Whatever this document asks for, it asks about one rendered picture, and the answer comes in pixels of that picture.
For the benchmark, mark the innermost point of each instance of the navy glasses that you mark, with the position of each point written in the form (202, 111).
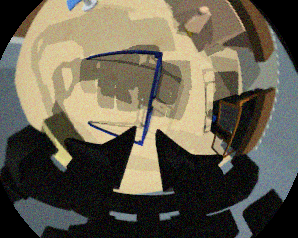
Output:
(156, 80)

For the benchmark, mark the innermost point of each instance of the white flat panel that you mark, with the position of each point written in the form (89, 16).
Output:
(257, 75)

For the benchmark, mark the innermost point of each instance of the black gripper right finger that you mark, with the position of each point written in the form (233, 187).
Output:
(176, 163)

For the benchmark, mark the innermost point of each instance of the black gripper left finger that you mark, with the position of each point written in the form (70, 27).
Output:
(112, 155)

